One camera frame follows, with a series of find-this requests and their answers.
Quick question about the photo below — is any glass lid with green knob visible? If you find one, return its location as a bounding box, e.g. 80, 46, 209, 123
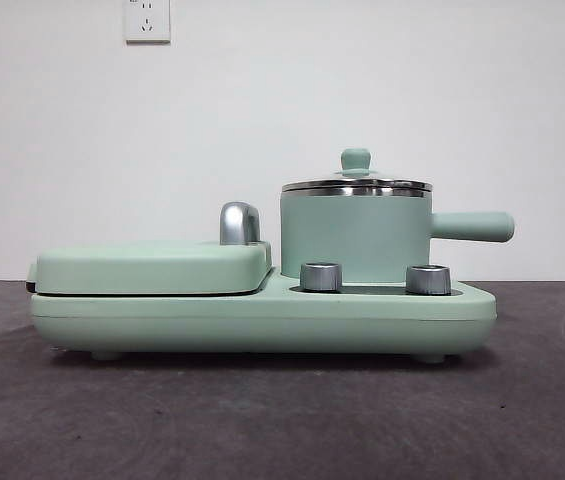
281, 147, 433, 194

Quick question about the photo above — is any green griddle lid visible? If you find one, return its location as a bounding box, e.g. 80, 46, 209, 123
26, 238, 273, 296

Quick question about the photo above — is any silver control knob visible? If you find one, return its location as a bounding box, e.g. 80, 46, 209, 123
405, 263, 452, 295
299, 260, 343, 292

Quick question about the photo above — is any green breakfast machine base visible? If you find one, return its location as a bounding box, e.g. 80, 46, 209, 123
30, 264, 498, 362

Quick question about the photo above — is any chrome griddle lid handle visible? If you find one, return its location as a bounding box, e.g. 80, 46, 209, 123
219, 200, 263, 246

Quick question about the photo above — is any green pot with handle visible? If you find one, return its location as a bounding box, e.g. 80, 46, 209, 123
279, 185, 516, 284

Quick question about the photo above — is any white wall socket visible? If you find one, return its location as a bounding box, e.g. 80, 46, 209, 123
125, 0, 172, 44

